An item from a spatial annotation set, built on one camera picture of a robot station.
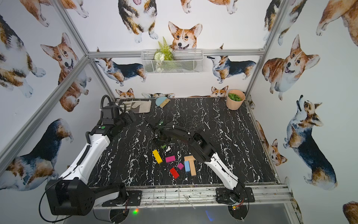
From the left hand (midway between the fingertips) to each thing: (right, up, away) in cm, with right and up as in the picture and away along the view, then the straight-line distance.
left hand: (130, 113), depth 82 cm
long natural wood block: (+35, -28, +6) cm, 45 cm away
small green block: (+18, -22, +8) cm, 30 cm away
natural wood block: (+37, -33, +1) cm, 49 cm away
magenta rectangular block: (+23, -29, +6) cm, 37 cm away
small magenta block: (+29, -32, +2) cm, 44 cm away
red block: (+26, -35, 0) cm, 43 cm away
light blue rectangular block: (+33, -32, +1) cm, 46 cm away
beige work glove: (-8, +5, +31) cm, 32 cm away
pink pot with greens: (+70, +11, +24) cm, 75 cm away
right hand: (+15, -21, +10) cm, 28 cm away
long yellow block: (+15, -28, +6) cm, 32 cm away
